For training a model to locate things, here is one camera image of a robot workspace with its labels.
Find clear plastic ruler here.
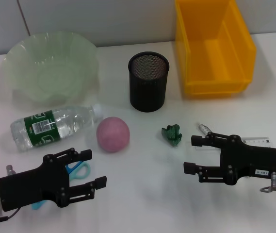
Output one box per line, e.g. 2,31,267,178
192,137,274,151

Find clear bottle green label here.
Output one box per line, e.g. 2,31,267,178
10,103,104,152

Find pink peach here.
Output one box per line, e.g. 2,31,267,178
96,116,130,153

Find yellow plastic bin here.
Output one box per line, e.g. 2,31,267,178
175,0,257,98

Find silver ballpoint pen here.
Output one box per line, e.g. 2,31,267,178
197,123,213,136

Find black mesh pen holder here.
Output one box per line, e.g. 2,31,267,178
128,51,170,113

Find blue teal scissors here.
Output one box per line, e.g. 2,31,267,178
31,161,91,211

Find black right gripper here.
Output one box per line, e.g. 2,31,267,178
183,132,276,185

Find pale green glass fruit bowl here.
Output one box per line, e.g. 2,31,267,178
1,31,99,107

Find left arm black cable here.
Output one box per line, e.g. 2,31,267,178
0,208,20,225

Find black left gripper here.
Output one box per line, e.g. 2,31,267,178
0,147,108,212

